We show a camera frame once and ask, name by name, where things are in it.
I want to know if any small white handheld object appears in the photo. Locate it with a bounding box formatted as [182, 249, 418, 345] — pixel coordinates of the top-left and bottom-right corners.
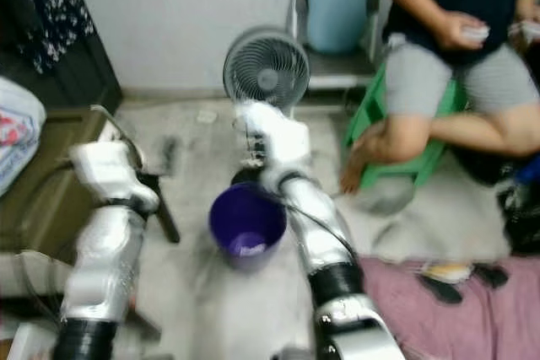
[464, 26, 492, 45]

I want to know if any purple cartoon print blanket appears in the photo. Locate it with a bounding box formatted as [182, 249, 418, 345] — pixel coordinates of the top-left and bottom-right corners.
[359, 257, 540, 360]

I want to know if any purple plastic bucket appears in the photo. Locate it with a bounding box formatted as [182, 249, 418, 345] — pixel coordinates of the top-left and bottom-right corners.
[208, 181, 288, 272]

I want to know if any grey standing fan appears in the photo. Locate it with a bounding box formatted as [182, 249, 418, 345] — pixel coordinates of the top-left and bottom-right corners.
[222, 25, 311, 188]

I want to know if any green plastic stool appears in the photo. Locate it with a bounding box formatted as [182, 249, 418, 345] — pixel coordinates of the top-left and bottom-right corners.
[343, 61, 469, 191]

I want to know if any olive brown low cabinet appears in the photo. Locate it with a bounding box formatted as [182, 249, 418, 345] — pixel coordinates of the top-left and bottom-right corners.
[0, 107, 127, 293]

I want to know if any white printed cloth bundle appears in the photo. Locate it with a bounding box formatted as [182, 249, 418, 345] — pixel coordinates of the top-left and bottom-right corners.
[0, 78, 47, 196]

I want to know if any grey chair light-blue back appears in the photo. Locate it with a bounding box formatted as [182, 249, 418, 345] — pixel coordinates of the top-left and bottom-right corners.
[287, 0, 389, 91]

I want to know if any white box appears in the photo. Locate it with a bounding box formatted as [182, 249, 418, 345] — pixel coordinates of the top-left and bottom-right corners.
[8, 318, 56, 360]

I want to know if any black floral print garment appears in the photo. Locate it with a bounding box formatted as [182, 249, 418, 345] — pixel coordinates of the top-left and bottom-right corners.
[4, 0, 89, 74]

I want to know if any black bag white lettering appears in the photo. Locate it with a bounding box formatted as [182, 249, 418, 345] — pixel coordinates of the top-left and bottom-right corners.
[451, 148, 540, 255]

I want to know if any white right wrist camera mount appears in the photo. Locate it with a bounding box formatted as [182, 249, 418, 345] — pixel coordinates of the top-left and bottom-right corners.
[235, 100, 311, 192]

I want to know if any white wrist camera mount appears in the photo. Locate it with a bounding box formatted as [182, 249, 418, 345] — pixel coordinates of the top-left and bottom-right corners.
[235, 100, 311, 192]
[69, 141, 161, 209]

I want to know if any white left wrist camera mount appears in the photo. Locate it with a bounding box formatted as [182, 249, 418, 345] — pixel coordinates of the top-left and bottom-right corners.
[69, 141, 161, 209]

